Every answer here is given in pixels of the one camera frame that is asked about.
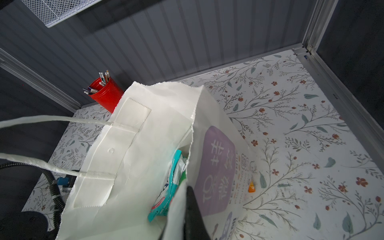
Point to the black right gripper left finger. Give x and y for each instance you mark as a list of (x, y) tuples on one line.
[(172, 235)]

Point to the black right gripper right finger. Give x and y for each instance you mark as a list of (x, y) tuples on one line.
[(194, 228)]

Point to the teal snack packet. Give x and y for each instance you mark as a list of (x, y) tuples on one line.
[(176, 174)]

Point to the white printed paper bag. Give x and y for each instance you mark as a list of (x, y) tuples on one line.
[(126, 167)]

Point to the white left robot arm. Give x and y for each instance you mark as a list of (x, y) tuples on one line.
[(32, 201)]

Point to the orange yellow Fox's packet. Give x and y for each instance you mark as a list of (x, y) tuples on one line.
[(251, 188)]

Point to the red pen cup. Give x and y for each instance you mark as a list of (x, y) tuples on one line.
[(108, 96)]

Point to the pens in cup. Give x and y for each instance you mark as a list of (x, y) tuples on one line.
[(102, 81)]

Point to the white wire mesh basket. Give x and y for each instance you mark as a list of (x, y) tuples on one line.
[(52, 12)]

